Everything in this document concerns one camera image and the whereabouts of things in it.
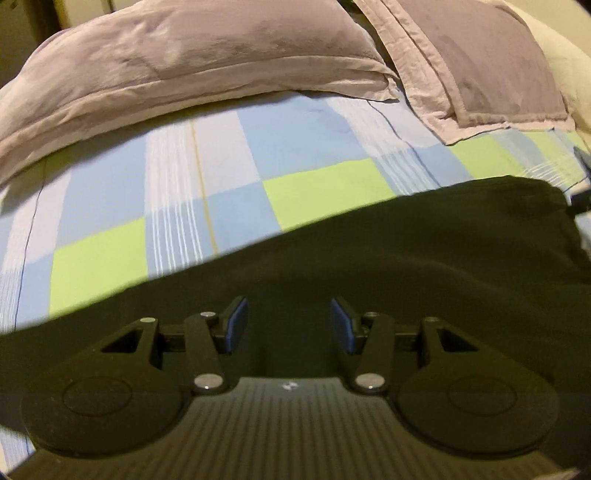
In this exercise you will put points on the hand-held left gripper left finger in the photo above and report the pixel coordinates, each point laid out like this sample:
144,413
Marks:
236,325

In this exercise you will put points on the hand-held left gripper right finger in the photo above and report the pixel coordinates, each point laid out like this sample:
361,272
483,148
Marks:
341,325

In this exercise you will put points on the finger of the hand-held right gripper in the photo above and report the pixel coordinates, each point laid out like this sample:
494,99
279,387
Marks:
582,202

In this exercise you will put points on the dark garment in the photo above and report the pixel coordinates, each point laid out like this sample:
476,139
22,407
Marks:
415,240

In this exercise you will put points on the mauve pillow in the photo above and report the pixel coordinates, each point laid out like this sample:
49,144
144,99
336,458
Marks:
175,60
480,60

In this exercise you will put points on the checkered bed sheet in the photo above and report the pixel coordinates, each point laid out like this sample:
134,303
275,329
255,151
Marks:
295,138

